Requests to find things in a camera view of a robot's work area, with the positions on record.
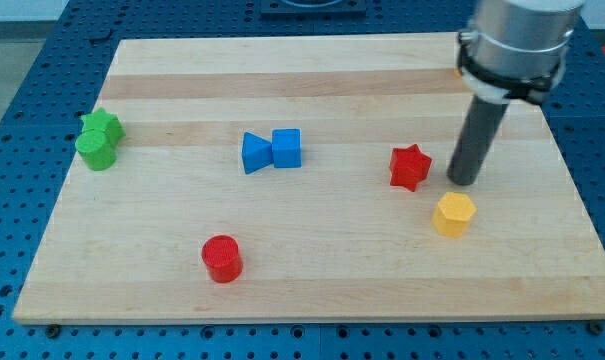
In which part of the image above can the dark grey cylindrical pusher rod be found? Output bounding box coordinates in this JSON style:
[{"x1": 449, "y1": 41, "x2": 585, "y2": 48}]
[{"x1": 447, "y1": 95, "x2": 508, "y2": 186}]

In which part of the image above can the red star block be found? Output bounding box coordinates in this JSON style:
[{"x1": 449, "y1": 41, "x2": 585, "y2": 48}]
[{"x1": 389, "y1": 144, "x2": 432, "y2": 192}]

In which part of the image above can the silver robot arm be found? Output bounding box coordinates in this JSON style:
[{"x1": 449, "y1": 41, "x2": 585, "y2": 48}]
[{"x1": 447, "y1": 0, "x2": 585, "y2": 186}]

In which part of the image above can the green star block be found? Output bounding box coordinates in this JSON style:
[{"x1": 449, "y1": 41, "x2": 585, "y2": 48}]
[{"x1": 81, "y1": 108, "x2": 126, "y2": 147}]

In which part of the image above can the yellow hexagon block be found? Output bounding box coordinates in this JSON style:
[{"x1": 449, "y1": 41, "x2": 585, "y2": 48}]
[{"x1": 431, "y1": 192, "x2": 477, "y2": 238}]

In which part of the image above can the blue cube block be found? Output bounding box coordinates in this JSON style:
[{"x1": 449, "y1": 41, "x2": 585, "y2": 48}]
[{"x1": 272, "y1": 129, "x2": 302, "y2": 168}]

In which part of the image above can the light wooden board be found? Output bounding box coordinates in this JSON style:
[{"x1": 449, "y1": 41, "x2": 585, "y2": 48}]
[{"x1": 13, "y1": 33, "x2": 605, "y2": 325}]

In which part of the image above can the blue triangle block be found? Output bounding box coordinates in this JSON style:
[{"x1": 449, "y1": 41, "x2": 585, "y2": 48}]
[{"x1": 241, "y1": 132, "x2": 273, "y2": 174}]

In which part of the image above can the red cylinder block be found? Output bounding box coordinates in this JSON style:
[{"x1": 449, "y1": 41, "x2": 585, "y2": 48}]
[{"x1": 201, "y1": 235, "x2": 243, "y2": 283}]

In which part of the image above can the green cylinder block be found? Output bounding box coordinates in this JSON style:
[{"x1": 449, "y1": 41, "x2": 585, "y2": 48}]
[{"x1": 75, "y1": 130, "x2": 116, "y2": 171}]

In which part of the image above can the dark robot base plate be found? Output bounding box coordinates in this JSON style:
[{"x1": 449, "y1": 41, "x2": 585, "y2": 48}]
[{"x1": 260, "y1": 0, "x2": 368, "y2": 18}]

